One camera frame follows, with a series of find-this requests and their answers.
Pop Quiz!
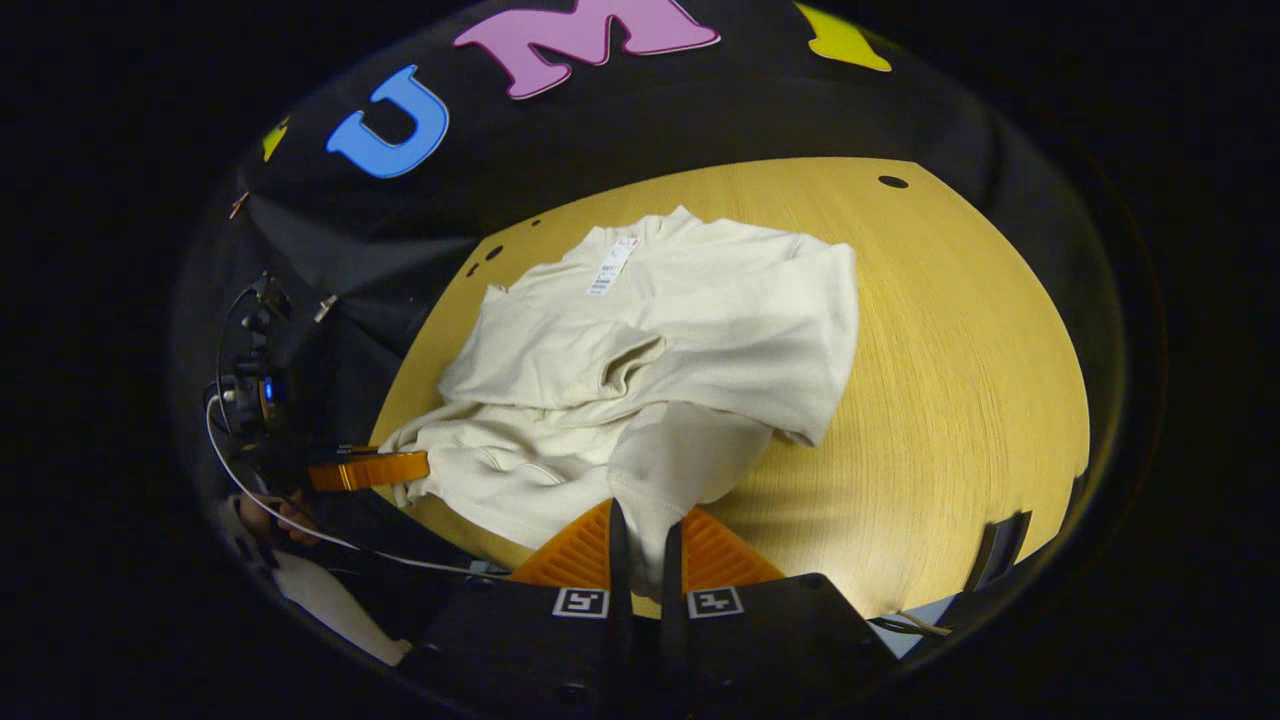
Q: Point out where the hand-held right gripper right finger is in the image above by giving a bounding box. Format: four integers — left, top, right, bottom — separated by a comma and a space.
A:
655, 505, 901, 716

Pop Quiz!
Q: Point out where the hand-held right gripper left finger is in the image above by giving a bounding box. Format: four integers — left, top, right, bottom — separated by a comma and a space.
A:
410, 497, 636, 716

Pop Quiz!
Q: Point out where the cream white sweatshirt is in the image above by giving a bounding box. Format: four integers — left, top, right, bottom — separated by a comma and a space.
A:
378, 205, 861, 601

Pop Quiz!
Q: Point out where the black backdrop cloth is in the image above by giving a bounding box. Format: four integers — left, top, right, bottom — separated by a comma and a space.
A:
170, 0, 1131, 501

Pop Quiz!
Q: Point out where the grey cable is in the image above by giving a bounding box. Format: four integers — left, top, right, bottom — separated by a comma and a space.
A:
868, 612, 953, 639

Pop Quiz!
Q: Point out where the black table edge bracket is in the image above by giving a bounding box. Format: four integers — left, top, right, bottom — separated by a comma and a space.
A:
963, 510, 1033, 593

